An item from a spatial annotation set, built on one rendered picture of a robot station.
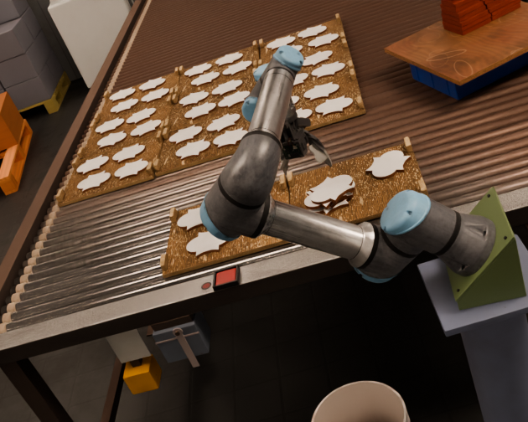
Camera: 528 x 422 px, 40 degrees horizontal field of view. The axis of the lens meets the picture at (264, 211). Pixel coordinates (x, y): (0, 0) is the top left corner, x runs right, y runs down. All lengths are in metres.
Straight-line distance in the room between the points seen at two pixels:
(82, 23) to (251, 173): 5.53
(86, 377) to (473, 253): 2.30
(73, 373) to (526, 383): 2.29
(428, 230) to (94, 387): 2.19
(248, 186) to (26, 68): 5.65
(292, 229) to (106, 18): 5.43
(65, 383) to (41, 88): 3.99
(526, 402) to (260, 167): 1.00
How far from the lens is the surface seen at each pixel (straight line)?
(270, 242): 2.12
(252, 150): 1.55
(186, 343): 2.18
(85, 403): 3.48
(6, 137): 6.36
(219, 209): 1.59
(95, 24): 6.97
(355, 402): 2.47
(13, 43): 7.01
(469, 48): 2.64
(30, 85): 7.13
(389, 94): 2.77
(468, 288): 1.77
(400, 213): 1.69
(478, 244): 1.73
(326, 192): 2.16
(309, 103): 2.85
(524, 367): 2.01
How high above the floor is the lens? 2.10
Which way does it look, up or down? 31 degrees down
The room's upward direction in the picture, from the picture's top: 22 degrees counter-clockwise
